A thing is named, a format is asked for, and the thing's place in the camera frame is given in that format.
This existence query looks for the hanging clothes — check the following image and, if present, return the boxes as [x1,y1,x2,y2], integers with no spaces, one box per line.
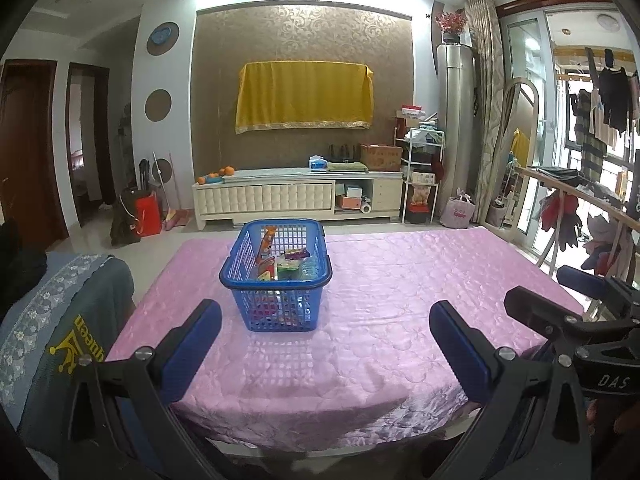
[570,49,640,183]

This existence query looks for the grey embroidered chair cover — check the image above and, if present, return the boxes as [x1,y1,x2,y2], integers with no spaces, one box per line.
[0,252,136,461]

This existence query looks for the red black garment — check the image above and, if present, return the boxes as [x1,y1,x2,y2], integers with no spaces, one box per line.
[540,192,583,248]

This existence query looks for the plain brown round wall disc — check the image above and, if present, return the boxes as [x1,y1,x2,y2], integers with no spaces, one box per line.
[145,89,172,122]

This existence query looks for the white shelf rack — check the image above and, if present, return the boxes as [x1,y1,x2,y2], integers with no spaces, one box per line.
[401,127,446,225]

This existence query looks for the pink tote bag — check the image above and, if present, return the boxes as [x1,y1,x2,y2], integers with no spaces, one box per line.
[440,191,476,229]

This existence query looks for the black bag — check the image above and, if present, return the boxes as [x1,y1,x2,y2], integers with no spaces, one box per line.
[111,186,143,247]

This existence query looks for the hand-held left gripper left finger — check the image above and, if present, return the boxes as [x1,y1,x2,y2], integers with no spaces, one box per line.
[60,298,223,480]

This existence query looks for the silver tower air conditioner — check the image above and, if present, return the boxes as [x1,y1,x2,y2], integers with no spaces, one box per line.
[436,44,475,226]

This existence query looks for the blue plastic basket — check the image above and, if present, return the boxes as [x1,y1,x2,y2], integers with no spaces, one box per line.
[219,218,333,333]

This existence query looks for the patterned beige curtain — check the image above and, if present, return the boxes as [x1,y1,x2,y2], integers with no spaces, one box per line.
[465,0,506,228]

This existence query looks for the orange snack packet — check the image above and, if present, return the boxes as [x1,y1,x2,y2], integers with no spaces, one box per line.
[256,226,278,263]

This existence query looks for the vase with red flowers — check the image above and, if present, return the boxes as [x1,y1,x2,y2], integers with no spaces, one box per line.
[435,11,468,45]

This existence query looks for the glass sliding door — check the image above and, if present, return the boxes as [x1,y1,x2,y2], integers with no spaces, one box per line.
[500,10,558,261]

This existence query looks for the brown cardboard box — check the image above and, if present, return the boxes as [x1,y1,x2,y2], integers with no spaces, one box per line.
[360,144,403,172]

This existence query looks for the white tv cabinet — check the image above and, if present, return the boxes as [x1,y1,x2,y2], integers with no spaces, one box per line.
[192,166,405,232]

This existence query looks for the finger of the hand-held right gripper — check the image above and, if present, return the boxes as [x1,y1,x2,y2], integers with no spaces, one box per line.
[556,265,640,311]
[504,286,640,361]

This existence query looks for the brown wooden door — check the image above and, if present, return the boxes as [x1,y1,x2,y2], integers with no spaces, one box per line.
[0,59,70,251]

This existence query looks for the pink broom with dustpan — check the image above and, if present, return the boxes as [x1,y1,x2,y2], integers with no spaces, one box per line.
[162,152,191,231]

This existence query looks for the pink tablecloth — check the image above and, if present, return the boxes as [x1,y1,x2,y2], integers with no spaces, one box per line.
[107,226,586,453]

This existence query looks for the red bag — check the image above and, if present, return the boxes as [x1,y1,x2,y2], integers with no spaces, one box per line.
[135,195,163,237]

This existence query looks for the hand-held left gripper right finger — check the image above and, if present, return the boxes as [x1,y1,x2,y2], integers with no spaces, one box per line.
[429,300,596,480]

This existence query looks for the person's right hand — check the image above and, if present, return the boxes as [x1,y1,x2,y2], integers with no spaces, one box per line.
[585,395,640,443]

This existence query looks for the arched standing mirror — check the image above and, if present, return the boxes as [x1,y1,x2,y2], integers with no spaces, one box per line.
[487,77,538,231]

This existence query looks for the round wall disc blue plate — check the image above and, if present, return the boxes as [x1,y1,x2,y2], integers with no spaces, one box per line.
[146,22,180,56]

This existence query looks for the yellow cloth cover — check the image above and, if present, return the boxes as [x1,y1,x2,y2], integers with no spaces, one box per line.
[235,61,375,135]

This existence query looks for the wooden clothes drying rack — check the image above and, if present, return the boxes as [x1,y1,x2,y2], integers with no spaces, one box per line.
[515,165,640,281]

